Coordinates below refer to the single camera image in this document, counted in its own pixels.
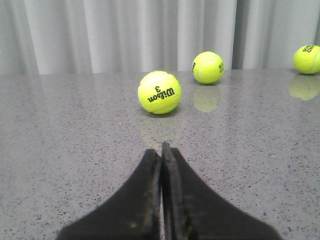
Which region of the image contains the Roland Garros tennis ball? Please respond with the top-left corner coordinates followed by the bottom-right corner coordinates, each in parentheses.
top-left (192, 51), bottom-right (224, 85)

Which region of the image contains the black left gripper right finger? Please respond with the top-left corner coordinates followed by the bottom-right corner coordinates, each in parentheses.
top-left (161, 143), bottom-right (281, 240)

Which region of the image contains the middle back tennis ball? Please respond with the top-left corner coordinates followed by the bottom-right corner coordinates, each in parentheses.
top-left (292, 44), bottom-right (320, 74)

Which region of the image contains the grey pleated curtain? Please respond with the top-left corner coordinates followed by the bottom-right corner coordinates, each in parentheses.
top-left (0, 0), bottom-right (320, 75)

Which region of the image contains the Wilson 3 tennis ball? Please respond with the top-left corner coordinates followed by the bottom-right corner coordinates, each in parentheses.
top-left (137, 71), bottom-right (182, 115)

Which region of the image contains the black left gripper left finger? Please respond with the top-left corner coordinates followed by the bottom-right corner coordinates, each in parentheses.
top-left (57, 149), bottom-right (161, 240)

